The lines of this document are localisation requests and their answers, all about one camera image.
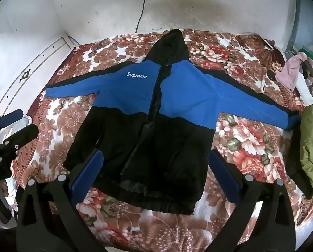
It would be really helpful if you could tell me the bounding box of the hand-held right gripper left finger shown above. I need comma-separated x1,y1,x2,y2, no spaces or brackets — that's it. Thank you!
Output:
16,148,107,252

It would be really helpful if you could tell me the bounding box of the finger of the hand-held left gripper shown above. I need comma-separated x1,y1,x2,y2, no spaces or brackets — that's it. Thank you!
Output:
0,123,39,153
0,109,24,137

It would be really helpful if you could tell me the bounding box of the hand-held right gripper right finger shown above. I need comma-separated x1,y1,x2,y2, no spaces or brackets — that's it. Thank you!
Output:
208,149,296,252

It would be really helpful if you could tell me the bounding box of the blue and black hooded jacket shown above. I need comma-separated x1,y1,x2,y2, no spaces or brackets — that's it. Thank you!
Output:
45,29,300,215

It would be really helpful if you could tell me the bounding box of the floral blanket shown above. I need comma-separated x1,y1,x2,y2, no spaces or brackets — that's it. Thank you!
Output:
12,28,313,252

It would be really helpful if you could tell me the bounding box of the white bed headboard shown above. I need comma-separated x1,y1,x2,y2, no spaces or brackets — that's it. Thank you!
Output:
0,35,77,126

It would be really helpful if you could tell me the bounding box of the olive green garment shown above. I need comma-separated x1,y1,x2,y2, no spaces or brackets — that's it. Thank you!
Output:
300,104,313,202

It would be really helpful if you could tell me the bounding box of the white cloth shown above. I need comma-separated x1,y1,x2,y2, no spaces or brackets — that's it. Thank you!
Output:
296,72,313,107

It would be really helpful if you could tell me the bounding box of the pink cloth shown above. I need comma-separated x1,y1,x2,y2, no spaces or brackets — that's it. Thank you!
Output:
275,52,308,92

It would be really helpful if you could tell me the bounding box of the green plastic packet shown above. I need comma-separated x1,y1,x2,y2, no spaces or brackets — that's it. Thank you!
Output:
302,46,313,61

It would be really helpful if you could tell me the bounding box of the black power cable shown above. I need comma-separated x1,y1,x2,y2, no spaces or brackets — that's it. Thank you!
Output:
134,0,147,33

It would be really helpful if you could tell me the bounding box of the grey window frame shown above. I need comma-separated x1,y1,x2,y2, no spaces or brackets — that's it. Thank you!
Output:
288,0,304,53

